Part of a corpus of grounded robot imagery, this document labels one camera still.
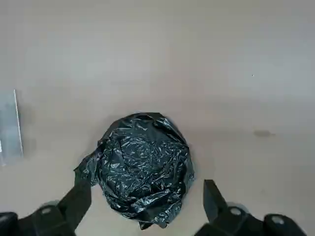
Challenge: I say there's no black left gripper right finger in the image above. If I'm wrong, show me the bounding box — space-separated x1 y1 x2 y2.
194 179 308 236

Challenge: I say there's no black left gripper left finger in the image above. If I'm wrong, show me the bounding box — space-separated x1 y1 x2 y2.
0 178 92 236

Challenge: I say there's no black plastic bag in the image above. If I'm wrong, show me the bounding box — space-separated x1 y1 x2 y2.
73 112 196 231

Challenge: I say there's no clear acrylic stepped stand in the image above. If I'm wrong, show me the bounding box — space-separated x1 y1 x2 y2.
0 89 24 167

